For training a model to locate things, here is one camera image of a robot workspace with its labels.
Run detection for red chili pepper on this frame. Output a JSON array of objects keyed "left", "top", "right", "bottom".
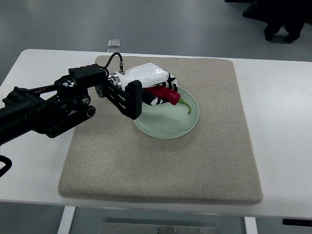
[{"left": 142, "top": 85, "right": 192, "bottom": 114}]

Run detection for person in black clothing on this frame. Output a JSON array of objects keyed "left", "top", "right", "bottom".
[{"left": 224, "top": 0, "right": 312, "bottom": 44}]

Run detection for grey metal base plate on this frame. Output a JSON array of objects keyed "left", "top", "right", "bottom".
[{"left": 99, "top": 222, "right": 220, "bottom": 234}]

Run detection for white table leg left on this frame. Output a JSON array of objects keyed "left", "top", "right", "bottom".
[{"left": 57, "top": 206, "right": 76, "bottom": 234}]

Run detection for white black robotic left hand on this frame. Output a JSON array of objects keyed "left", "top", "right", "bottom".
[{"left": 108, "top": 63, "right": 178, "bottom": 91}]

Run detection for white table leg right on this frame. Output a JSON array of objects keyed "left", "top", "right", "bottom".
[{"left": 244, "top": 217, "right": 258, "bottom": 234}]

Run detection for clear small plastic box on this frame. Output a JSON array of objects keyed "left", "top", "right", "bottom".
[{"left": 108, "top": 39, "right": 121, "bottom": 48}]

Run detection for white table leg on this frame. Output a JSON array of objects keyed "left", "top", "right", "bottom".
[
  {"left": 244, "top": 217, "right": 258, "bottom": 234},
  {"left": 57, "top": 206, "right": 76, "bottom": 234}
]

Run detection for light green plate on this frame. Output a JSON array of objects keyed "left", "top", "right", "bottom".
[{"left": 134, "top": 87, "right": 199, "bottom": 139}]

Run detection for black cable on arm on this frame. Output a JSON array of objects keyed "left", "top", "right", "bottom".
[{"left": 104, "top": 52, "right": 125, "bottom": 74}]

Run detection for beige felt mat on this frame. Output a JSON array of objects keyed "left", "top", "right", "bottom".
[{"left": 58, "top": 56, "right": 263, "bottom": 205}]

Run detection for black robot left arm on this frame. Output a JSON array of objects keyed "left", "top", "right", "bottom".
[{"left": 0, "top": 64, "right": 142, "bottom": 144}]

